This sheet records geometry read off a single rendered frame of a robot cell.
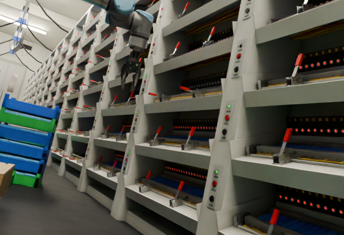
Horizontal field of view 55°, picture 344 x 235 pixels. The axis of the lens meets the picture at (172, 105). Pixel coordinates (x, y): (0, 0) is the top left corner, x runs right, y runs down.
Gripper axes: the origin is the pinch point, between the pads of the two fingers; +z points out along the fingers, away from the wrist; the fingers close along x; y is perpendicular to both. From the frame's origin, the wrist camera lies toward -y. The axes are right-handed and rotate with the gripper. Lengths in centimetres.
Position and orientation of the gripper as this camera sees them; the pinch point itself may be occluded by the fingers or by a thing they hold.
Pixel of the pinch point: (127, 87)
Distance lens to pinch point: 163.5
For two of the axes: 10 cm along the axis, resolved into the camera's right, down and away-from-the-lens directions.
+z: -2.5, 9.6, 1.1
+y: 1.2, 1.5, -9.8
